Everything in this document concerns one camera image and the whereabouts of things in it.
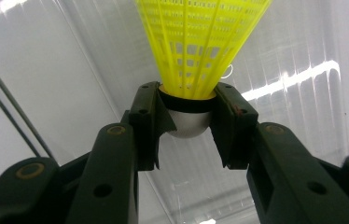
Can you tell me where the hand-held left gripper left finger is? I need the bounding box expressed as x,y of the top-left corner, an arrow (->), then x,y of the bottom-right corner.
127,80 -> 177,172

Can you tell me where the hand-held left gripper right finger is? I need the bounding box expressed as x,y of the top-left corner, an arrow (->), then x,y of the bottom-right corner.
209,81 -> 259,170

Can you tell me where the yellow plastic shuttlecock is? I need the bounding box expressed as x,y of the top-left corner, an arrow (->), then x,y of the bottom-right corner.
134,0 -> 273,139

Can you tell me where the clear plastic storage bin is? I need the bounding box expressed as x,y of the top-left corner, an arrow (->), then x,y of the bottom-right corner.
0,0 -> 349,224

